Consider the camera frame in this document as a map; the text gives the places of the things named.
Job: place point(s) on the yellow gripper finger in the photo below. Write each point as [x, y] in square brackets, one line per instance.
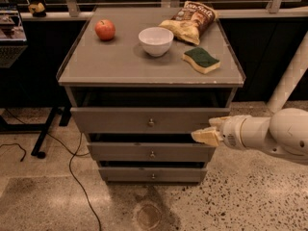
[209, 136]
[217, 121]

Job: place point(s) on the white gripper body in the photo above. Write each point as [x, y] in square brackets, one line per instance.
[231, 132]

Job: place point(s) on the grey top drawer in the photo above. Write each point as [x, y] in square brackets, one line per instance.
[144, 120]

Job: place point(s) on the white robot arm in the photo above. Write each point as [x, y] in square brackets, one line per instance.
[283, 135]

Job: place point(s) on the grey drawer cabinet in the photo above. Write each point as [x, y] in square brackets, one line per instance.
[118, 73]

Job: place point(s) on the green yellow sponge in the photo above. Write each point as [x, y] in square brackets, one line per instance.
[201, 60]

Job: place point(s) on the white bowl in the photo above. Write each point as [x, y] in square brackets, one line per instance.
[156, 41]

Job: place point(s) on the round floor cover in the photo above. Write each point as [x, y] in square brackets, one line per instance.
[147, 216]

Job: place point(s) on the chips bag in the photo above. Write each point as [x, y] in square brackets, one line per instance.
[189, 23]

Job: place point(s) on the red apple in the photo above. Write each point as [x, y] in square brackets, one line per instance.
[105, 29]

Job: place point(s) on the small yellow black object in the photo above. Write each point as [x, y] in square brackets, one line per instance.
[37, 9]

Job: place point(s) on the laptop computer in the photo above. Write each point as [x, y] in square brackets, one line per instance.
[13, 40]

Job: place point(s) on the black desk frame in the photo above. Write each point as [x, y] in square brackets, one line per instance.
[41, 128]

